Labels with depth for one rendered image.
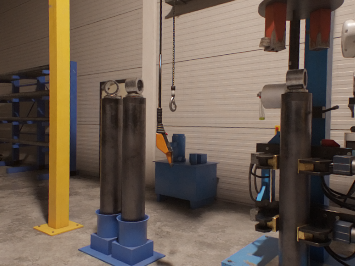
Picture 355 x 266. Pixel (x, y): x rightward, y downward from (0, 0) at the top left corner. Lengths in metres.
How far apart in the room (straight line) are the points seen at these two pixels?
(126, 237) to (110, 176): 0.58
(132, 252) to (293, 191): 1.44
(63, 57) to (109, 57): 3.29
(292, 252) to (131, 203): 1.35
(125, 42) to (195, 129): 2.54
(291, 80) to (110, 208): 1.97
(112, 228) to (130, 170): 0.63
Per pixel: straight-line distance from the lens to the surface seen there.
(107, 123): 3.05
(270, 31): 2.44
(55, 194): 3.91
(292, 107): 2.41
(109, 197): 3.13
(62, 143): 3.85
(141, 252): 3.02
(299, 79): 2.45
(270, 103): 3.45
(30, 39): 10.22
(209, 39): 5.41
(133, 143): 2.81
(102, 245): 3.24
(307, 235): 2.46
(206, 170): 4.72
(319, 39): 2.63
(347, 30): 1.49
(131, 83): 2.86
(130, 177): 2.85
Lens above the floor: 1.25
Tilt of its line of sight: 1 degrees down
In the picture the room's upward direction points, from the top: 1 degrees clockwise
